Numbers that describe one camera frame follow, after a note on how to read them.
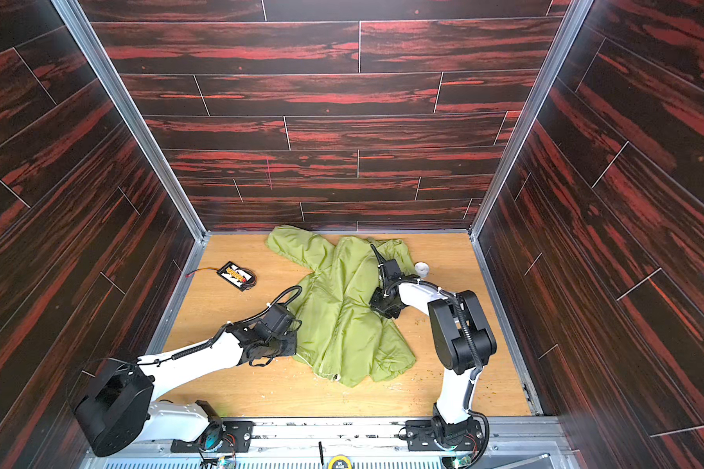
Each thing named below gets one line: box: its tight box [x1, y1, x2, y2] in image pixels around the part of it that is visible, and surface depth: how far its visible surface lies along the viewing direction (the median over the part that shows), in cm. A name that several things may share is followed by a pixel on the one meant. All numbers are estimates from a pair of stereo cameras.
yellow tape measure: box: [328, 455, 353, 469], surface depth 70 cm
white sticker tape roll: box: [413, 260, 431, 279], surface depth 109 cm
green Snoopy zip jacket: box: [264, 224, 418, 387], surface depth 93 cm
